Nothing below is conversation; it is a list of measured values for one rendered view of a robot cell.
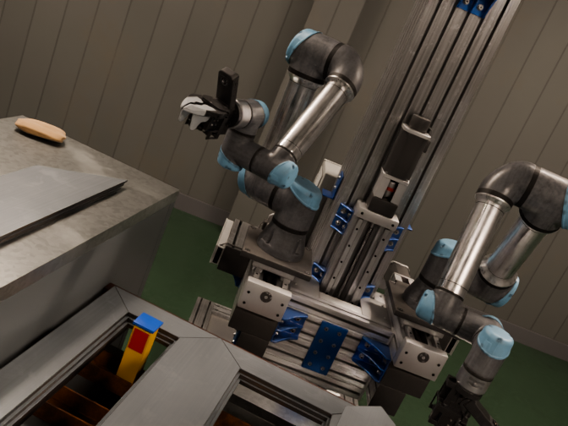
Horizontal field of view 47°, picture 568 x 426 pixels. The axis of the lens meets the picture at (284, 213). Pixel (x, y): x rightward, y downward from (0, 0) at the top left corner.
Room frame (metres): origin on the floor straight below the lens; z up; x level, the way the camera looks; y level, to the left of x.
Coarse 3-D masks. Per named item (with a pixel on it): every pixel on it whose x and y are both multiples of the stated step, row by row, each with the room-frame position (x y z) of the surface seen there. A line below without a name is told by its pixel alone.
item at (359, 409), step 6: (354, 408) 1.54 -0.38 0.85; (360, 408) 1.55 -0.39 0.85; (366, 408) 1.56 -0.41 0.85; (372, 408) 1.57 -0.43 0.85; (366, 414) 1.53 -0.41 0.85; (372, 414) 1.55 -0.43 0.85; (378, 414) 1.56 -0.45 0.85; (384, 414) 1.57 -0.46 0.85; (372, 420) 1.52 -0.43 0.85; (378, 420) 1.53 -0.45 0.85; (384, 420) 1.54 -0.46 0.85; (390, 420) 1.56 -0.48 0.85
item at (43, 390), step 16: (128, 320) 1.53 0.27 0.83; (112, 336) 1.44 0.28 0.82; (160, 336) 1.52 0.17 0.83; (176, 336) 1.52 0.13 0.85; (80, 352) 1.30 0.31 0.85; (96, 352) 1.37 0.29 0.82; (64, 368) 1.24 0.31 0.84; (240, 368) 1.50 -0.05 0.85; (48, 384) 1.17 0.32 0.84; (240, 384) 1.49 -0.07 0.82; (256, 384) 1.49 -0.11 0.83; (32, 400) 1.11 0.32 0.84; (224, 400) 1.37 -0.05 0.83; (272, 400) 1.48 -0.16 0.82; (288, 400) 1.48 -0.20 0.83; (16, 416) 1.05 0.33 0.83; (304, 416) 1.46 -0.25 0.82; (320, 416) 1.47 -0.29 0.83; (336, 416) 1.47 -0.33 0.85
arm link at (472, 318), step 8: (472, 312) 1.51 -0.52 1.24; (464, 320) 1.49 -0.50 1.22; (472, 320) 1.49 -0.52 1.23; (480, 320) 1.49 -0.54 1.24; (488, 320) 1.50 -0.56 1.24; (496, 320) 1.53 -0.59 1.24; (464, 328) 1.48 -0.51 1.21; (472, 328) 1.48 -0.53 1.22; (480, 328) 1.48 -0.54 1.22; (456, 336) 1.49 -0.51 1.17; (464, 336) 1.48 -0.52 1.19; (472, 336) 1.47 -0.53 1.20
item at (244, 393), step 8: (240, 392) 1.65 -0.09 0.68; (248, 392) 1.67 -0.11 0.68; (256, 392) 1.69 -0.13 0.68; (232, 400) 1.63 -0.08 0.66; (240, 400) 1.63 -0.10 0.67; (248, 400) 1.64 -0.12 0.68; (256, 400) 1.65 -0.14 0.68; (264, 400) 1.67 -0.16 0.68; (248, 408) 1.63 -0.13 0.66; (256, 408) 1.63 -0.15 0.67; (264, 408) 1.63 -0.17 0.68; (272, 408) 1.64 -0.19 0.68; (280, 408) 1.66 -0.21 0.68; (264, 416) 1.62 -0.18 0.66; (272, 416) 1.62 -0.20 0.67; (280, 416) 1.62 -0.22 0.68; (288, 416) 1.64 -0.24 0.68; (296, 416) 1.65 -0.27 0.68; (280, 424) 1.62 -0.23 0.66; (288, 424) 1.61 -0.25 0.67; (296, 424) 1.62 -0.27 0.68; (304, 424) 1.63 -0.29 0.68; (312, 424) 1.65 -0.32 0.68
